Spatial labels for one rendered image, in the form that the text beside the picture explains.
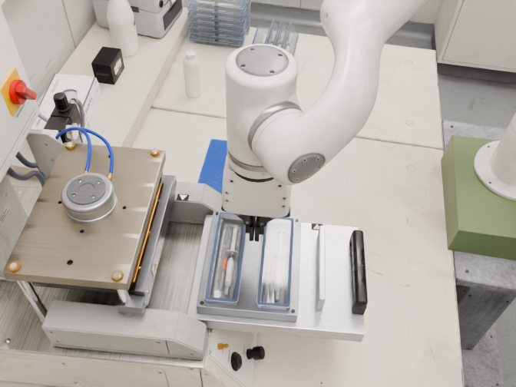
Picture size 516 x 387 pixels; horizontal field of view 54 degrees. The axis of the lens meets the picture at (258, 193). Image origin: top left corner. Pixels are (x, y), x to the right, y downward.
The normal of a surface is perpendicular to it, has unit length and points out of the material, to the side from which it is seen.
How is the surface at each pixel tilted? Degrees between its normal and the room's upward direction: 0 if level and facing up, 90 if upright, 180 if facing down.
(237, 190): 91
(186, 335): 41
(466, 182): 4
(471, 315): 90
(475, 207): 4
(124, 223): 0
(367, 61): 57
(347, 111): 65
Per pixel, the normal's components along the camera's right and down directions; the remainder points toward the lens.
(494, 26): -0.18, 0.74
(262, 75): 0.03, -0.49
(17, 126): 1.00, 0.08
